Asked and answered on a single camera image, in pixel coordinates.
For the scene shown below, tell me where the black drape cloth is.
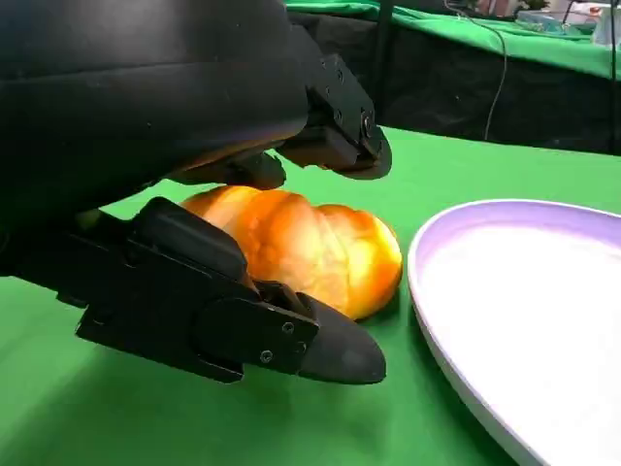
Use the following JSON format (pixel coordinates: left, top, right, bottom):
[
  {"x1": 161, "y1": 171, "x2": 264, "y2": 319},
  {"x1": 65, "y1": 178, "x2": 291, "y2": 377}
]
[{"x1": 285, "y1": 12, "x2": 621, "y2": 156}]

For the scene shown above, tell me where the lilac plate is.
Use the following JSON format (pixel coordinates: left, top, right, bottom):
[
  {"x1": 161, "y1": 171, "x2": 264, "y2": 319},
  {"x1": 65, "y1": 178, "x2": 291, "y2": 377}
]
[{"x1": 407, "y1": 198, "x2": 621, "y2": 466}]

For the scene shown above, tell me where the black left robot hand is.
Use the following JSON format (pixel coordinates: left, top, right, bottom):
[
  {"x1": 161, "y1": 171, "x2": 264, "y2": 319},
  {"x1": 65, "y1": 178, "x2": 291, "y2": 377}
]
[{"x1": 0, "y1": 0, "x2": 395, "y2": 385}]

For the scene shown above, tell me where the orange and white bread roll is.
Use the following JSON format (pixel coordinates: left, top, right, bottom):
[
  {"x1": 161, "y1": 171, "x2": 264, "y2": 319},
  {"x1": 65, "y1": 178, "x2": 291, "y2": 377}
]
[{"x1": 180, "y1": 185, "x2": 404, "y2": 322}]

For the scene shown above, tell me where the thin black cable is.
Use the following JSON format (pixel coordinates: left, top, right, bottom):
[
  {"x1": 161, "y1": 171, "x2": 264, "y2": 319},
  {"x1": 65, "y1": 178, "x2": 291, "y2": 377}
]
[{"x1": 483, "y1": 18, "x2": 508, "y2": 143}]

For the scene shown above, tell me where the green cloth on neighbouring table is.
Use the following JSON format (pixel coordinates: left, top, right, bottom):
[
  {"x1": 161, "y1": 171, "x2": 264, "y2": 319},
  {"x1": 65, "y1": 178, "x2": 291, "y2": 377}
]
[{"x1": 283, "y1": 0, "x2": 621, "y2": 82}]

